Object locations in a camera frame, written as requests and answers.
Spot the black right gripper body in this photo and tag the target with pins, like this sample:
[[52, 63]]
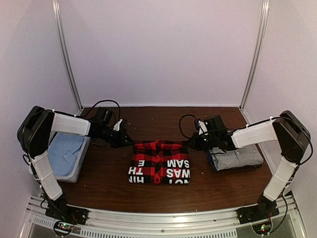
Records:
[[205, 144]]

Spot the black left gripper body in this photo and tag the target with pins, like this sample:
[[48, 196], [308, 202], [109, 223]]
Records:
[[115, 140]]

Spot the grey button shirt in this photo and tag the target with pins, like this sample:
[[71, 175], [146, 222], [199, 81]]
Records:
[[248, 156]]

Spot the red black plaid shirt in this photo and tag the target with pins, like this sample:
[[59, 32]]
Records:
[[160, 162]]

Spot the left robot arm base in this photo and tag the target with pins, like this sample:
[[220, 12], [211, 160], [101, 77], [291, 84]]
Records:
[[66, 216]]

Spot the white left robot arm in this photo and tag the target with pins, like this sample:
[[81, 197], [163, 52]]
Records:
[[34, 135]]

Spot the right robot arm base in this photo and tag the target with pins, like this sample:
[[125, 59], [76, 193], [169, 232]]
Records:
[[259, 215]]

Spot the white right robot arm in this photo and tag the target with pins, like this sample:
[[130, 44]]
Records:
[[291, 137]]

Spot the light blue folded shirt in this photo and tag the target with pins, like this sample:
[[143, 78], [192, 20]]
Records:
[[63, 153]]

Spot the white plastic laundry basket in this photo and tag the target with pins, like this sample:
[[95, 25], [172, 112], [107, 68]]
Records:
[[73, 177]]

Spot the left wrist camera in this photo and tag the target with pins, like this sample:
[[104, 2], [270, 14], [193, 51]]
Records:
[[104, 116]]

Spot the aluminium front rail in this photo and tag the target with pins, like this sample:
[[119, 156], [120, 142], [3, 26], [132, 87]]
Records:
[[222, 223]]

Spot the aluminium corner post left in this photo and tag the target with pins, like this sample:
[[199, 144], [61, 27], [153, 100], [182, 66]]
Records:
[[65, 54]]

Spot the aluminium corner post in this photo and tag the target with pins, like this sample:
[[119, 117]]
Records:
[[65, 54], [264, 15]]

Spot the aluminium corner post right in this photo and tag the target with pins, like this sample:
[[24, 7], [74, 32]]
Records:
[[264, 15]]

